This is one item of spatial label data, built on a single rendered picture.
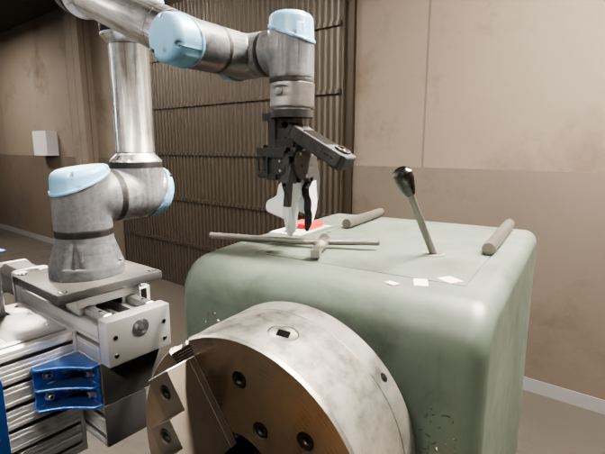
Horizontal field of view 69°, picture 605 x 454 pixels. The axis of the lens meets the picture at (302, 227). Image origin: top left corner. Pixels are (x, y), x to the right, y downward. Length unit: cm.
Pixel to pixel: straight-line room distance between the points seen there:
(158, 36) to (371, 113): 252
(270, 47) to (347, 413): 56
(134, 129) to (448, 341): 80
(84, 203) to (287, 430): 67
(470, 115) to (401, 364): 241
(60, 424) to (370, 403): 73
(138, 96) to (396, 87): 223
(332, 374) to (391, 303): 14
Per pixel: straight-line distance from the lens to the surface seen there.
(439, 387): 56
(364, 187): 316
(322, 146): 71
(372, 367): 52
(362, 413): 47
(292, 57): 75
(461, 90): 291
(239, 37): 79
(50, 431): 107
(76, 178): 98
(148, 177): 106
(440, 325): 54
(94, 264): 100
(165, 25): 73
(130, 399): 102
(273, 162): 76
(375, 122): 313
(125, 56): 109
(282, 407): 47
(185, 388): 51
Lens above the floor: 143
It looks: 10 degrees down
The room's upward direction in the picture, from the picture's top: straight up
